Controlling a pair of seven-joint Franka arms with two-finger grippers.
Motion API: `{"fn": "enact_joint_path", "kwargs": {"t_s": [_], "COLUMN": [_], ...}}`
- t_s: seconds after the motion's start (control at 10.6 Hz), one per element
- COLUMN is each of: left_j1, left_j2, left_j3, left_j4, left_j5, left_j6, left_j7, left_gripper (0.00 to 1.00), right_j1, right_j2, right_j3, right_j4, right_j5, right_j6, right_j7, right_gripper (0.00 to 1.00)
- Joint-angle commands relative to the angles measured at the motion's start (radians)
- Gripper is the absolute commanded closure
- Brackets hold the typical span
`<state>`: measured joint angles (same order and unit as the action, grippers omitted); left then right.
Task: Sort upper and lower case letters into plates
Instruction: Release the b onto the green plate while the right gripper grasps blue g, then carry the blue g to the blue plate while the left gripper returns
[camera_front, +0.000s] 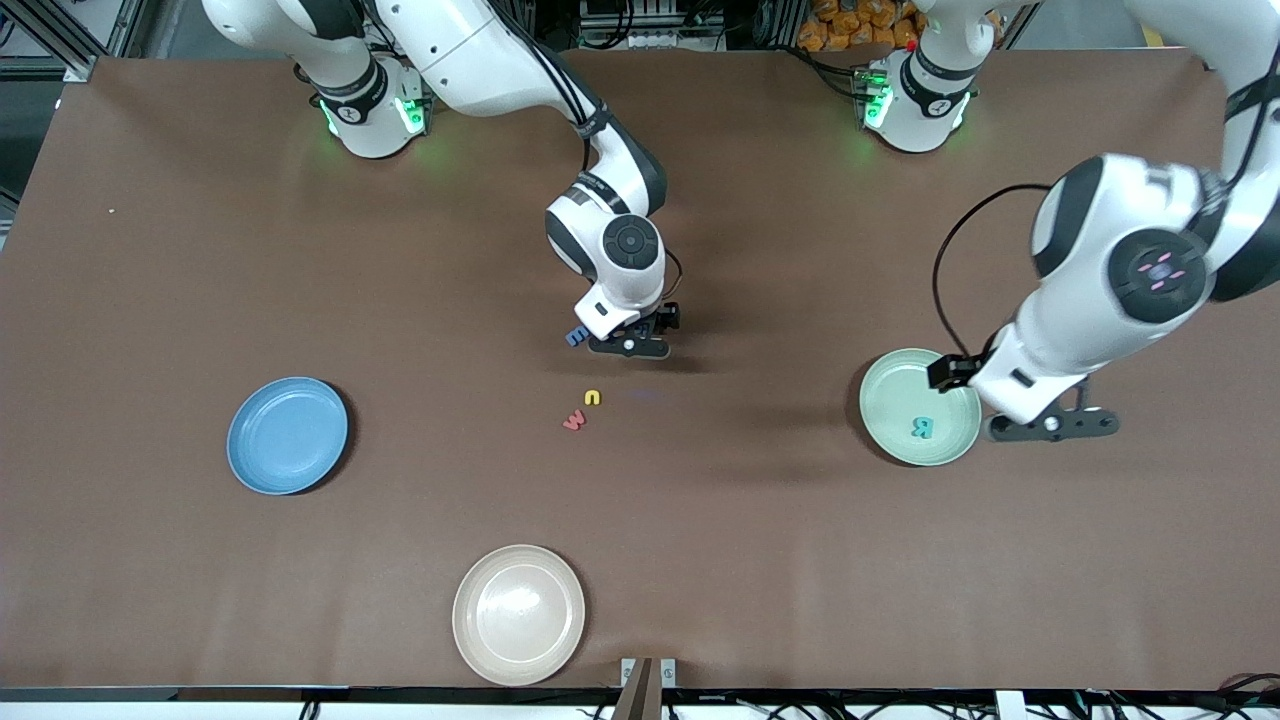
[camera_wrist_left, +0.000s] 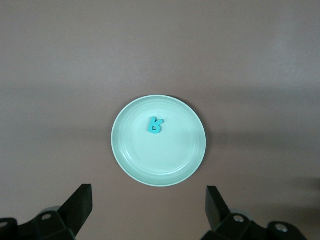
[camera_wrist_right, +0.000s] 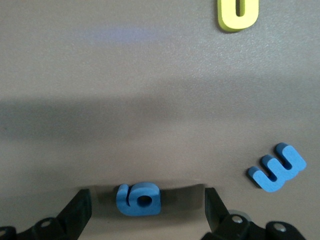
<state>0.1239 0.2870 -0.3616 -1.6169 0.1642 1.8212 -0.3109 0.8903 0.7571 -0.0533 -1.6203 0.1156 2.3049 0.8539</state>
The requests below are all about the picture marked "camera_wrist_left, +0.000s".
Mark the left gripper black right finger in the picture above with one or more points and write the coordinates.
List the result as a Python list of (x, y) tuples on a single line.
[(220, 220)]

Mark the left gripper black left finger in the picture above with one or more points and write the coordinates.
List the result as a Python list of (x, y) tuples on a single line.
[(77, 210)]

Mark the teal foam letter R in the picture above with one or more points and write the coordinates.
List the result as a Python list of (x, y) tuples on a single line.
[(151, 128)]

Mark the pale green plate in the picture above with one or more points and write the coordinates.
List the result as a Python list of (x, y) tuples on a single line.
[(162, 160)]

